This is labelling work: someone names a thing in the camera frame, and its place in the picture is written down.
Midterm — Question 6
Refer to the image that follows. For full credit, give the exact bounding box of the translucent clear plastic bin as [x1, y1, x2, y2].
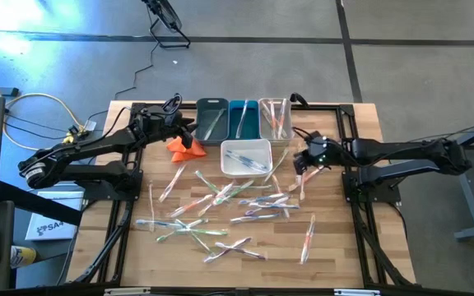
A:
[258, 97, 294, 147]

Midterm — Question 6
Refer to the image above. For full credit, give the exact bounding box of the green toothbrush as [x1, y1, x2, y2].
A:
[193, 169, 222, 195]
[263, 146, 290, 185]
[213, 178, 257, 206]
[174, 227, 230, 237]
[174, 219, 218, 258]
[156, 217, 210, 243]
[202, 108, 227, 142]

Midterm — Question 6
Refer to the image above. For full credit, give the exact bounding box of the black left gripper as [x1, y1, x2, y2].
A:
[128, 104, 199, 150]

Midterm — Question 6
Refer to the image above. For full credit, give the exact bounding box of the orange cloth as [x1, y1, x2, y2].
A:
[165, 136, 208, 164]

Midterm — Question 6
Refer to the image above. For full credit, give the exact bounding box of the teal plastic bin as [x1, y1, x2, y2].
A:
[228, 99, 262, 141]

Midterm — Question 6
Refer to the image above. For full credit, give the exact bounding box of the black power cable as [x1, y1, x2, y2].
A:
[114, 40, 156, 101]

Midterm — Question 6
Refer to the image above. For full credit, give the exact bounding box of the white plastic bin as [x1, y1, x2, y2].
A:
[220, 138, 274, 178]

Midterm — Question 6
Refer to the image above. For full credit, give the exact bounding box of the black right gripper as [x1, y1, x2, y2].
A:
[293, 137, 345, 176]

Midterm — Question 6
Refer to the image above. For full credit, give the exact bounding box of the white box with label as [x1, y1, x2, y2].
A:
[24, 190, 86, 242]

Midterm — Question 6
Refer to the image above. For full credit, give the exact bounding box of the black floor fan stand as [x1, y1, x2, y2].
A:
[141, 0, 192, 49]

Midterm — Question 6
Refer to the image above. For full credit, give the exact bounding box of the yellow cable connector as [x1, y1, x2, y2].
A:
[62, 125, 98, 145]

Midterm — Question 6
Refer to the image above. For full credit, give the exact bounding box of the blue toothbrush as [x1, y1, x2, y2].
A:
[228, 155, 265, 173]
[248, 201, 300, 210]
[238, 192, 290, 206]
[230, 212, 281, 225]
[225, 149, 270, 170]
[135, 218, 185, 229]

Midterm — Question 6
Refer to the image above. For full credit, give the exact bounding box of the pink wrapped toothbrush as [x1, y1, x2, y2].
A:
[197, 180, 236, 218]

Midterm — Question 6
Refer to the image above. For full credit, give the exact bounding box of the slate grey plastic bin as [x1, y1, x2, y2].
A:
[194, 97, 230, 147]

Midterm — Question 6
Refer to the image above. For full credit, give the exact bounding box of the yellow cable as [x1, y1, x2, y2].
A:
[0, 67, 86, 152]

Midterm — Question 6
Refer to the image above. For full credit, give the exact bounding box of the silver metal bracket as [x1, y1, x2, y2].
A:
[333, 289, 382, 296]
[104, 287, 151, 296]

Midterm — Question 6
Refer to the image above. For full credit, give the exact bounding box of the yellow can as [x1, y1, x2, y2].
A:
[9, 245, 38, 269]

